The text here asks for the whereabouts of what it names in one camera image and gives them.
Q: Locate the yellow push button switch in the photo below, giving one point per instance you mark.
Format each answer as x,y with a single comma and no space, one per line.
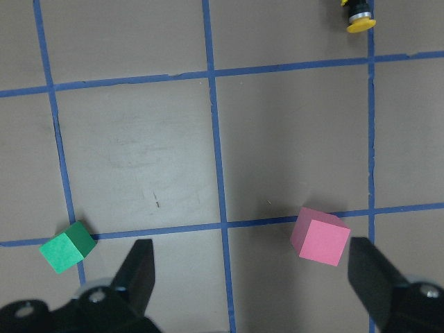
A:
360,17

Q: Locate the green cube near left base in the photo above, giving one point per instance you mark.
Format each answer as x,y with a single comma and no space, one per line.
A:
68,248

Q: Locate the pink cube near centre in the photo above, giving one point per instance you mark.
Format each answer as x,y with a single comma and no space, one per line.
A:
319,236

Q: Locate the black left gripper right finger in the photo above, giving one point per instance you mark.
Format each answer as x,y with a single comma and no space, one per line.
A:
395,303

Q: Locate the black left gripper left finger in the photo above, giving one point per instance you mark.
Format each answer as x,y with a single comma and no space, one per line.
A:
116,305

